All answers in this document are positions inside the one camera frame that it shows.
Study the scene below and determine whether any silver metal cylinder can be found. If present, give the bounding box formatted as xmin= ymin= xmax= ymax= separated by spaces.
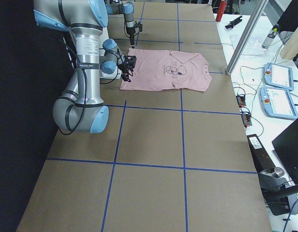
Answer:
xmin=273 ymin=167 xmax=285 ymax=178

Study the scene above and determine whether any teach pendant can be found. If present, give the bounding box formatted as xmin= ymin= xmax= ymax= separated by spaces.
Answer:
xmin=264 ymin=62 xmax=294 ymax=91
xmin=259 ymin=86 xmax=298 ymax=120

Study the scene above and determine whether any orange connector block lower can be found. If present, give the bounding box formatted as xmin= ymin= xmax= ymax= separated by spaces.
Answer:
xmin=241 ymin=112 xmax=252 ymax=128

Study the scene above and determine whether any upper teach pendant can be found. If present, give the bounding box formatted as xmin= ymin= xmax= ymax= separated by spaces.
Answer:
xmin=264 ymin=62 xmax=294 ymax=91

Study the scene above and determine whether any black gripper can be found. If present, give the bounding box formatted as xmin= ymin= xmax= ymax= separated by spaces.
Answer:
xmin=126 ymin=20 xmax=143 ymax=48
xmin=118 ymin=56 xmax=136 ymax=82

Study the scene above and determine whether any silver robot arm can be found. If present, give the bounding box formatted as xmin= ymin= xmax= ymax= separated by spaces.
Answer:
xmin=104 ymin=0 xmax=143 ymax=48
xmin=33 ymin=0 xmax=142 ymax=135

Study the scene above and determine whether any lower teach pendant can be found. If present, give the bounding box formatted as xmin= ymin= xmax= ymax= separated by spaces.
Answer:
xmin=259 ymin=86 xmax=298 ymax=120

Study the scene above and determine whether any orange connector block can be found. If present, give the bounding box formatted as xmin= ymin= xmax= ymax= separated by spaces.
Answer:
xmin=241 ymin=112 xmax=252 ymax=128
xmin=236 ymin=95 xmax=246 ymax=108

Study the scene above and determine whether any black monitor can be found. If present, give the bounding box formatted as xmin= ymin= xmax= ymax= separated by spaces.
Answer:
xmin=272 ymin=118 xmax=298 ymax=183

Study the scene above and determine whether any clear plastic bag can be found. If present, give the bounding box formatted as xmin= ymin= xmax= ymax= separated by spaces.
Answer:
xmin=230 ymin=34 xmax=265 ymax=56

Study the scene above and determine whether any black box with label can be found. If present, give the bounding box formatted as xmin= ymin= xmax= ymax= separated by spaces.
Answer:
xmin=247 ymin=134 xmax=275 ymax=173

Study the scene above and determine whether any black small tripod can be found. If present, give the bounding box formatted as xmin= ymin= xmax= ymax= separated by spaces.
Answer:
xmin=225 ymin=16 xmax=242 ymax=29

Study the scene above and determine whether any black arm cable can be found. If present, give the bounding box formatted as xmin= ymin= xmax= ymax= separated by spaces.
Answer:
xmin=58 ymin=38 xmax=135 ymax=136

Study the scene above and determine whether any grey bottle with green cap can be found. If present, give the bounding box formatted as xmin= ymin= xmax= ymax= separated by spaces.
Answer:
xmin=262 ymin=24 xmax=280 ymax=49

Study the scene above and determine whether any orange connector block upper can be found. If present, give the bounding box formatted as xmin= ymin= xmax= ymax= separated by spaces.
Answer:
xmin=236 ymin=95 xmax=246 ymax=108

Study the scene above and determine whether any red bottle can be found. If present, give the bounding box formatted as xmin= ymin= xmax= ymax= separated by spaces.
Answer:
xmin=215 ymin=0 xmax=227 ymax=22

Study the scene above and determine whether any pink Snoopy t-shirt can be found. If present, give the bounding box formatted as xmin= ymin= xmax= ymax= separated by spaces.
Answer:
xmin=120 ymin=48 xmax=211 ymax=92

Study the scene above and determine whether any aluminium frame post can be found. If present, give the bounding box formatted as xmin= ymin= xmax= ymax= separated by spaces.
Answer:
xmin=225 ymin=0 xmax=268 ymax=75

